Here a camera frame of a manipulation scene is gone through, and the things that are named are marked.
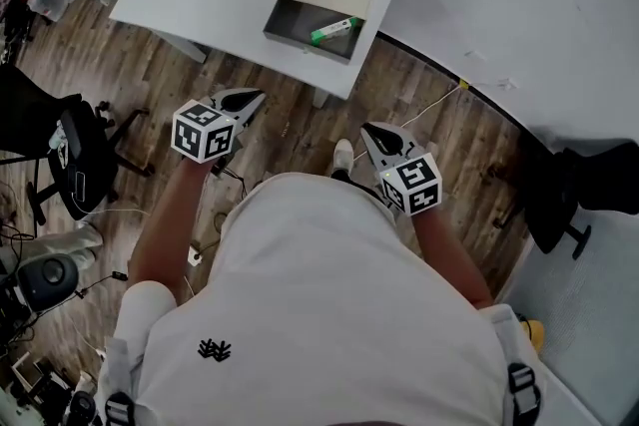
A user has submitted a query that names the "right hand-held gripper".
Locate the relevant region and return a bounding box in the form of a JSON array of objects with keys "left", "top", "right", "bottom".
[{"left": 360, "top": 123, "right": 443, "bottom": 217}]

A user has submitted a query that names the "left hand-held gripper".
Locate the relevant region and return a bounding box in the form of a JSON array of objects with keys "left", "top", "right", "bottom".
[{"left": 171, "top": 88, "right": 267, "bottom": 177}]

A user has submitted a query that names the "grey box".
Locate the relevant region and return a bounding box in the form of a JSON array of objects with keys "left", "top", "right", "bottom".
[{"left": 263, "top": 0, "right": 378, "bottom": 66}]

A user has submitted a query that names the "green and white packet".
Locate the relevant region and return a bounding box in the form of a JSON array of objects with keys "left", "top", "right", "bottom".
[{"left": 310, "top": 16, "right": 361, "bottom": 47}]

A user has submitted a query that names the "person's left forearm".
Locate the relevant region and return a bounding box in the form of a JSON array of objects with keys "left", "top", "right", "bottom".
[{"left": 127, "top": 157, "right": 221, "bottom": 310}]

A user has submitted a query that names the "person's right forearm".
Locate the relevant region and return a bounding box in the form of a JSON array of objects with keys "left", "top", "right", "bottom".
[{"left": 411, "top": 207, "right": 495, "bottom": 310}]

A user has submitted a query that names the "person's right white shoe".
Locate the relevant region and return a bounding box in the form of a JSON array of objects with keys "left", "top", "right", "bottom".
[{"left": 332, "top": 138, "right": 355, "bottom": 176}]

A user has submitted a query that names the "black office chair with armrests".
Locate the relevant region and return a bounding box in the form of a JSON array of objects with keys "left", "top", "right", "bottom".
[{"left": 0, "top": 64, "right": 156, "bottom": 223}]

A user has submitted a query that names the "person's white shirt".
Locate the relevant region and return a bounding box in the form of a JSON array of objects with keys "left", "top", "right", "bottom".
[{"left": 97, "top": 172, "right": 548, "bottom": 426}]

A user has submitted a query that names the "black power bank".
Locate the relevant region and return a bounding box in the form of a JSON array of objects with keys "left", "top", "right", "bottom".
[{"left": 67, "top": 166, "right": 90, "bottom": 205}]

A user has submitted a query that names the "white cloth bundle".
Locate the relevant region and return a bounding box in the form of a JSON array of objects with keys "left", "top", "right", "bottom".
[{"left": 48, "top": 124, "right": 71, "bottom": 169}]

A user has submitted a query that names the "black swivel office chair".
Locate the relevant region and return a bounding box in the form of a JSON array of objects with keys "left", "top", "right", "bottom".
[{"left": 493, "top": 134, "right": 639, "bottom": 260}]

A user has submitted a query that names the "clear plastic bin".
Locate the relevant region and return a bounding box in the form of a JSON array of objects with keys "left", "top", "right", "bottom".
[{"left": 27, "top": 0, "right": 71, "bottom": 24}]

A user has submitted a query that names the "long white floor cable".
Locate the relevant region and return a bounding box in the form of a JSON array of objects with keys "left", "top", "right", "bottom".
[{"left": 351, "top": 84, "right": 463, "bottom": 161}]

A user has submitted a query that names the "thin white charging cable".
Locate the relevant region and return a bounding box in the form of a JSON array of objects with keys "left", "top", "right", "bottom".
[{"left": 74, "top": 199, "right": 151, "bottom": 218}]

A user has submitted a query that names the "grey machine with cables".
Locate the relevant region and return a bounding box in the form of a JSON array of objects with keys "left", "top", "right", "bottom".
[{"left": 0, "top": 253, "right": 81, "bottom": 345}]

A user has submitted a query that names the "black grey harness strap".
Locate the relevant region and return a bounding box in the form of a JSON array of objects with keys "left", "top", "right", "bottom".
[
  {"left": 506, "top": 362, "right": 543, "bottom": 426},
  {"left": 104, "top": 391, "right": 136, "bottom": 426}
]

